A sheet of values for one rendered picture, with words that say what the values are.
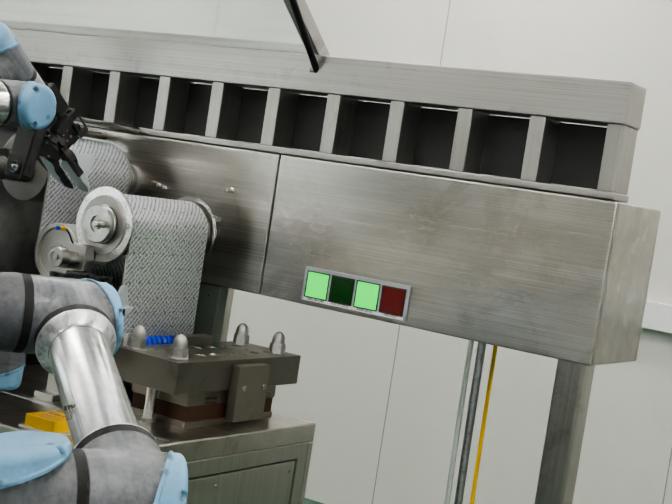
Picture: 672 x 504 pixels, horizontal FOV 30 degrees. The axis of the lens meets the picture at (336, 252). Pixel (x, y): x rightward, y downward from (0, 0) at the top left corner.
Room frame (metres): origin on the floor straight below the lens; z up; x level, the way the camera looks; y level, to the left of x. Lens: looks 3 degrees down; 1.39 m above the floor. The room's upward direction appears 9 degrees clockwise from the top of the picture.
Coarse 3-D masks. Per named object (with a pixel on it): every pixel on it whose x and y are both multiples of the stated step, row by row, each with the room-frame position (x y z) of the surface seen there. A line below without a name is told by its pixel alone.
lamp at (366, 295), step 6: (360, 282) 2.50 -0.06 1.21; (360, 288) 2.50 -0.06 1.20; (366, 288) 2.49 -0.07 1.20; (372, 288) 2.48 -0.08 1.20; (378, 288) 2.48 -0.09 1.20; (360, 294) 2.50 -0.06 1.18; (366, 294) 2.49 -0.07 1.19; (372, 294) 2.48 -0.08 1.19; (360, 300) 2.50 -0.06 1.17; (366, 300) 2.49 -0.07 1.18; (372, 300) 2.48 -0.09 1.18; (360, 306) 2.50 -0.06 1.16; (366, 306) 2.49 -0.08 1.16; (372, 306) 2.48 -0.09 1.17
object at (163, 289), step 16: (128, 256) 2.42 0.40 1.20; (144, 256) 2.46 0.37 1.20; (160, 256) 2.50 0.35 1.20; (176, 256) 2.54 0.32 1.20; (192, 256) 2.58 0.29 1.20; (128, 272) 2.42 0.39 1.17; (144, 272) 2.46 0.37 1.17; (160, 272) 2.50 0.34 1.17; (176, 272) 2.54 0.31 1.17; (192, 272) 2.59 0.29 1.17; (128, 288) 2.43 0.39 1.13; (144, 288) 2.47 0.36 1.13; (160, 288) 2.51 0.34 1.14; (176, 288) 2.55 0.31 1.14; (192, 288) 2.59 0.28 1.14; (128, 304) 2.43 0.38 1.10; (144, 304) 2.47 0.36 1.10; (160, 304) 2.51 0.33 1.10; (176, 304) 2.56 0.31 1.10; (192, 304) 2.60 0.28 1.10; (128, 320) 2.44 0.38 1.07; (144, 320) 2.48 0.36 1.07; (160, 320) 2.52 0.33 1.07; (176, 320) 2.56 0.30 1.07; (192, 320) 2.61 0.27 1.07
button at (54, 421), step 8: (32, 416) 2.14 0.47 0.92; (40, 416) 2.14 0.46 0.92; (48, 416) 2.14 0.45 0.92; (56, 416) 2.15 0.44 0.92; (64, 416) 2.16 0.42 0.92; (32, 424) 2.14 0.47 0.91; (40, 424) 2.13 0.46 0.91; (48, 424) 2.12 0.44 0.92; (56, 424) 2.12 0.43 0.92; (64, 424) 2.13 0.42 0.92; (56, 432) 2.12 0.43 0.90
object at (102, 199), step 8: (96, 200) 2.45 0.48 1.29; (104, 200) 2.44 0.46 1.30; (112, 200) 2.43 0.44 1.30; (88, 208) 2.46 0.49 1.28; (120, 208) 2.42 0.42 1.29; (120, 216) 2.41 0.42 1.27; (120, 224) 2.41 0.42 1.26; (120, 232) 2.41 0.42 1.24; (88, 240) 2.45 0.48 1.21; (112, 240) 2.42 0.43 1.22; (120, 240) 2.41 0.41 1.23; (96, 248) 2.44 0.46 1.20; (104, 248) 2.43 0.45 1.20; (112, 248) 2.42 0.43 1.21
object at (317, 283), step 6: (312, 276) 2.56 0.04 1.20; (318, 276) 2.55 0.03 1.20; (324, 276) 2.55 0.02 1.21; (312, 282) 2.56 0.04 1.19; (318, 282) 2.55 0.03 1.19; (324, 282) 2.54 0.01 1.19; (306, 288) 2.57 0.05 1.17; (312, 288) 2.56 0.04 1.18; (318, 288) 2.55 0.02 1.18; (324, 288) 2.54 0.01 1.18; (306, 294) 2.57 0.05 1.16; (312, 294) 2.56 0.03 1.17; (318, 294) 2.55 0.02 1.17; (324, 294) 2.54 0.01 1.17
